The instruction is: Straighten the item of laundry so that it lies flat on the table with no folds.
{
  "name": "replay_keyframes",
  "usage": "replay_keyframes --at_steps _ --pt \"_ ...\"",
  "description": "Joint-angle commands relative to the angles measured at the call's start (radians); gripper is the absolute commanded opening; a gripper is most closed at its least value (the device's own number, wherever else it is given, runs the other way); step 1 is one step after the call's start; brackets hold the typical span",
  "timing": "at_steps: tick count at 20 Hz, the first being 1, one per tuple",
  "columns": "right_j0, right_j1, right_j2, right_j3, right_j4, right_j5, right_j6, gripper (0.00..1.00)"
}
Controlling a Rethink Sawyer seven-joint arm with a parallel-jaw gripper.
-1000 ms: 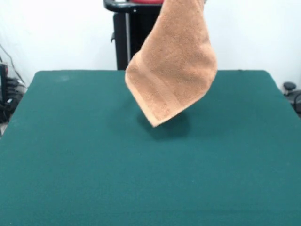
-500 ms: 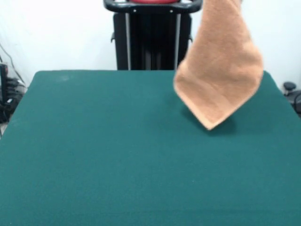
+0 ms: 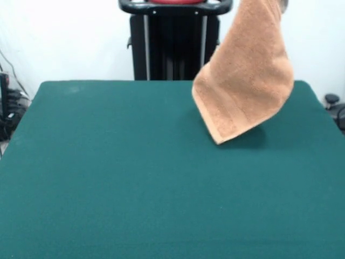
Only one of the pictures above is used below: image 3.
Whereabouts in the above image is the dark green table cloth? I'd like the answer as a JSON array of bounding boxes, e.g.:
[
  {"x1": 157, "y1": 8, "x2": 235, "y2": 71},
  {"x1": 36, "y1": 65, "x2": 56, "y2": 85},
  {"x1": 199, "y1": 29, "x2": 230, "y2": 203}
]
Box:
[{"x1": 0, "y1": 79, "x2": 345, "y2": 259}]

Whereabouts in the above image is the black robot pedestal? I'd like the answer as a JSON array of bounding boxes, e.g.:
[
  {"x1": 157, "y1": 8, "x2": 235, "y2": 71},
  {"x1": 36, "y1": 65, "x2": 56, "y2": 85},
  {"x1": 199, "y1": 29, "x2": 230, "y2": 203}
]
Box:
[{"x1": 118, "y1": 0, "x2": 232, "y2": 81}]

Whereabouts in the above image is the tan terry towel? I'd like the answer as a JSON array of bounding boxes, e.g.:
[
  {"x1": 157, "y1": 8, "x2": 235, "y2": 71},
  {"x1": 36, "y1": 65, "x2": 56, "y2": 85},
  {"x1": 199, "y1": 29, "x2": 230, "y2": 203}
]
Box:
[{"x1": 191, "y1": 0, "x2": 295, "y2": 146}]

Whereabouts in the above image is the black cable bundle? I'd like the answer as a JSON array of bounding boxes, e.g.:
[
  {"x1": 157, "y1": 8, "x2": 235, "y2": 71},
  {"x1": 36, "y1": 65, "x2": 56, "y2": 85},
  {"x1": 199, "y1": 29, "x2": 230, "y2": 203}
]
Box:
[{"x1": 0, "y1": 88, "x2": 32, "y2": 142}]

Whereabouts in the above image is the black box with red light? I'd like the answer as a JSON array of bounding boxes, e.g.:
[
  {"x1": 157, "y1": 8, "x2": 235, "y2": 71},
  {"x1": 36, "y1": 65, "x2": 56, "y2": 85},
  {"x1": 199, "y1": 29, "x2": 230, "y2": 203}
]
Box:
[{"x1": 0, "y1": 72, "x2": 11, "y2": 121}]

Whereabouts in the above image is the black chair base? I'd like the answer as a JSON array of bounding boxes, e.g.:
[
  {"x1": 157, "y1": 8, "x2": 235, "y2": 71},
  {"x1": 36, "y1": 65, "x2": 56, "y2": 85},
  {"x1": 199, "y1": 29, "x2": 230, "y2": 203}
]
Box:
[{"x1": 324, "y1": 93, "x2": 345, "y2": 135}]

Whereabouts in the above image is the grey wall cable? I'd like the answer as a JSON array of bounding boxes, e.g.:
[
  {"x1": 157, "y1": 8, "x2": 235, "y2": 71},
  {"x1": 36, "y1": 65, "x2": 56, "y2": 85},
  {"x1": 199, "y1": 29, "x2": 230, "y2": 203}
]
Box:
[{"x1": 0, "y1": 48, "x2": 30, "y2": 98}]

